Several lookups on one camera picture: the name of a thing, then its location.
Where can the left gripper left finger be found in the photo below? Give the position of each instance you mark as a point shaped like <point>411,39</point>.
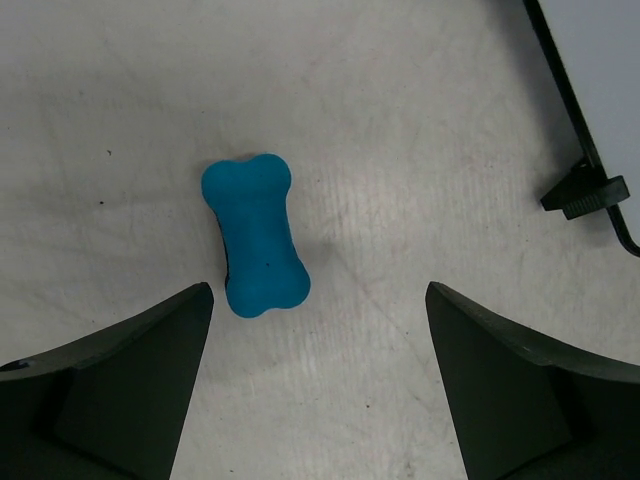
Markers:
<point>110,405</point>

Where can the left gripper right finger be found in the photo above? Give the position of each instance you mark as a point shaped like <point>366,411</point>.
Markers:
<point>527,406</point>

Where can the blue bone-shaped eraser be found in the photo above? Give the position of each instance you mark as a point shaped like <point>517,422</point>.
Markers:
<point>249,200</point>

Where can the small black-framed whiteboard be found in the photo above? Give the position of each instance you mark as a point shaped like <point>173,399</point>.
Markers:
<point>592,49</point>

